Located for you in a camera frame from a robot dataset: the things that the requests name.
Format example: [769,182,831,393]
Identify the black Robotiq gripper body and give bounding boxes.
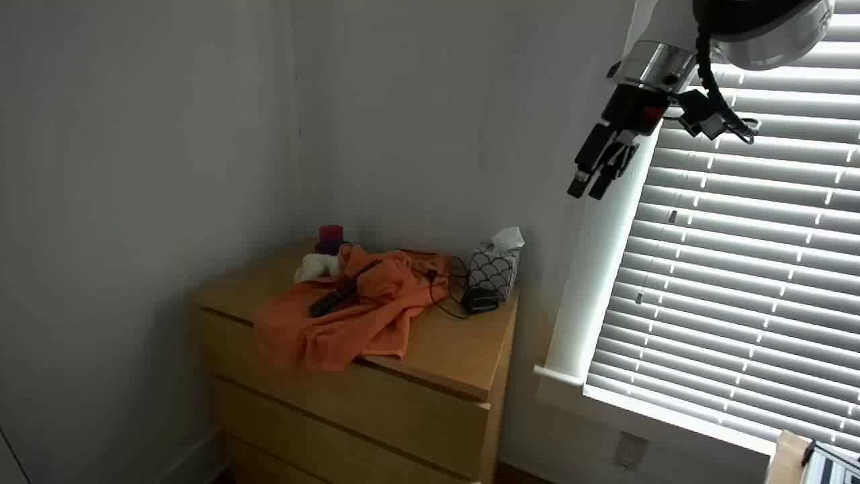
[599,80,671,139]

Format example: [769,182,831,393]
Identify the white paper wipe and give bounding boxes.
[490,224,527,252]

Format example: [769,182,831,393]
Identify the scale-patterned tissue box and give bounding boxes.
[464,236,523,305]

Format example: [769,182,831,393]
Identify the grey striped box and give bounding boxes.
[802,438,860,484]

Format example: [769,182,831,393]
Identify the white window blinds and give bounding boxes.
[587,0,860,458]

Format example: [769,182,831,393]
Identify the black round power hub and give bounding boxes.
[460,286,506,318]

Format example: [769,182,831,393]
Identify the maroon cup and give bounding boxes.
[314,224,350,259]

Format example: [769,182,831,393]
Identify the orange cloth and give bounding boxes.
[253,243,455,375]

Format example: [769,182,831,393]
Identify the black elongated handheld object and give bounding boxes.
[307,278,363,321]

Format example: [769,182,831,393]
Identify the white crumpled object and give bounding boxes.
[292,251,343,287]

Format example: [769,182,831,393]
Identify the light wooden dresser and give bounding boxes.
[193,251,521,484]

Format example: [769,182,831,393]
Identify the brown cardboard piece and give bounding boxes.
[767,427,814,484]

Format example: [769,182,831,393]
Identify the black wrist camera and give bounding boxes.
[675,83,760,149]

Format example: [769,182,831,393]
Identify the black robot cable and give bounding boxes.
[691,20,726,103]

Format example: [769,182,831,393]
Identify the white window frame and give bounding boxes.
[533,131,779,462]

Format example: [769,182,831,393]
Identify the white wall outlet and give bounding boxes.
[612,431,651,471]

